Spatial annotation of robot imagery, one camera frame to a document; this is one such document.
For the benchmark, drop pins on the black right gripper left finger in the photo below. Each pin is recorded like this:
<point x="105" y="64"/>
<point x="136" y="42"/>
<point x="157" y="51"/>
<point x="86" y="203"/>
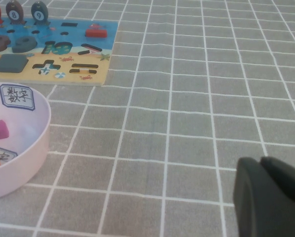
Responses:
<point x="261" y="209"/>

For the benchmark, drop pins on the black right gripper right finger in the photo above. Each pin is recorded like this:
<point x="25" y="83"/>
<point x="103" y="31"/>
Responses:
<point x="290" y="177"/>

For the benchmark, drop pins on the colourful wooden puzzle board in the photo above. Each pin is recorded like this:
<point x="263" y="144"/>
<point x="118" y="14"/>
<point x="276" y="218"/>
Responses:
<point x="93" y="69"/>

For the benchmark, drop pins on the pink plastic bowl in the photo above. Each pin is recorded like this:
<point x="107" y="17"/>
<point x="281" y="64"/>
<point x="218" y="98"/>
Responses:
<point x="26" y="160"/>

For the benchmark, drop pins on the paper label inside pink bowl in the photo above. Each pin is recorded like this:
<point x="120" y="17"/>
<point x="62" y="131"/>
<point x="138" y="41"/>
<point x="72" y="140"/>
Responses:
<point x="4" y="155"/>

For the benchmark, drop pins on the brown fish piece number 8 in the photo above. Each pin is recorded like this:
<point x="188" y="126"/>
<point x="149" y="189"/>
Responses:
<point x="14" y="13"/>

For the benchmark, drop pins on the grey white-checked tablecloth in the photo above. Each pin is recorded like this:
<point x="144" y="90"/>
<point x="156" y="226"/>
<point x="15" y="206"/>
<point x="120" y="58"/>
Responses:
<point x="187" y="98"/>

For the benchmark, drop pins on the red wooden minus sign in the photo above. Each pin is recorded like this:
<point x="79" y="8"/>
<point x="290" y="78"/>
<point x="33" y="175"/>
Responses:
<point x="95" y="33"/>

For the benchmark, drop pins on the paper label on pink rim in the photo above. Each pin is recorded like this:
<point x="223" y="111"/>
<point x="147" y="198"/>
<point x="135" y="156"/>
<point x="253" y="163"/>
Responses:
<point x="16" y="97"/>

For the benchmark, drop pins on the grey-blue wooden square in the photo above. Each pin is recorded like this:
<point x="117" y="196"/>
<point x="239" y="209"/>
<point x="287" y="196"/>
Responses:
<point x="11" y="63"/>

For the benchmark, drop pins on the grey-blue wooden number 9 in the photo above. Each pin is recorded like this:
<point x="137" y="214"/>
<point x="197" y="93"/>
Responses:
<point x="19" y="48"/>

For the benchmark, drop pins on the dark blue fish number 9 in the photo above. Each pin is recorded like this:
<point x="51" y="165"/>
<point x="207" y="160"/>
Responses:
<point x="39" y="14"/>

